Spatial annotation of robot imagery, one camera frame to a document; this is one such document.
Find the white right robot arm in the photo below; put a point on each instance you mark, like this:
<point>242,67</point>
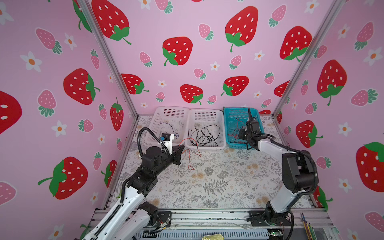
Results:
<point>299,173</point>

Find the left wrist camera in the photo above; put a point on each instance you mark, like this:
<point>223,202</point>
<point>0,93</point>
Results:
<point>167,142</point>

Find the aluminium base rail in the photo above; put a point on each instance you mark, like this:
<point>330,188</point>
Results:
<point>189,224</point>

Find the left white plastic basket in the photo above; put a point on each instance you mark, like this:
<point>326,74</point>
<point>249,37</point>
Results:
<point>172,120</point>

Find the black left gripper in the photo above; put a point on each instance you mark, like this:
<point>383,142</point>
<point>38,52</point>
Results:
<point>176,149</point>

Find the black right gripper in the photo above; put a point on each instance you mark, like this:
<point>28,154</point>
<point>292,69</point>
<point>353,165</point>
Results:
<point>241,132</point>

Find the gold object at bottom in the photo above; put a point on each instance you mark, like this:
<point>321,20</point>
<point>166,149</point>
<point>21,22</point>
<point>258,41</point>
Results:
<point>213,237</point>

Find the white plastic basket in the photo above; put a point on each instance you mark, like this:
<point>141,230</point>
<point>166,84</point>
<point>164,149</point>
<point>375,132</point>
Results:
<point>172,120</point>
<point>205,130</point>

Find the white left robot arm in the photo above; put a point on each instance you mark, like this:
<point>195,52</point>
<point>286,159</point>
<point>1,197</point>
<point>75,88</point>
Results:
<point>129,195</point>

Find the teal plastic basket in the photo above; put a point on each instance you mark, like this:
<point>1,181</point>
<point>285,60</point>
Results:
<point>235,119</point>

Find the middle white plastic basket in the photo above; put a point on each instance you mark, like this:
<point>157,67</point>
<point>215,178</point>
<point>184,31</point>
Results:
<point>205,130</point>

